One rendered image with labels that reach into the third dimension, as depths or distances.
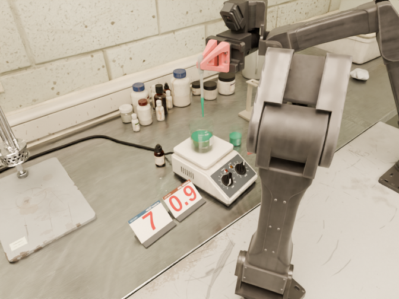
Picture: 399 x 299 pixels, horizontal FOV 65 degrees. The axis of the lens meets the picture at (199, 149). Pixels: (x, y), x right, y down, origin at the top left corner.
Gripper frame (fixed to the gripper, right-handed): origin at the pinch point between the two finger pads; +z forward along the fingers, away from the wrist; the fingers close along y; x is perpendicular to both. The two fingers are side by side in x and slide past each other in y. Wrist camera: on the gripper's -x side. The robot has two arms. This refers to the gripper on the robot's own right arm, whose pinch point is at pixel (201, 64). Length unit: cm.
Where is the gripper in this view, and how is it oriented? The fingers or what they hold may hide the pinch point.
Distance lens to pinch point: 70.5
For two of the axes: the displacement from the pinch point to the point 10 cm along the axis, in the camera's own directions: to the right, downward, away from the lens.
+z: -6.7, 4.8, -5.7
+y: 7.4, 3.7, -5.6
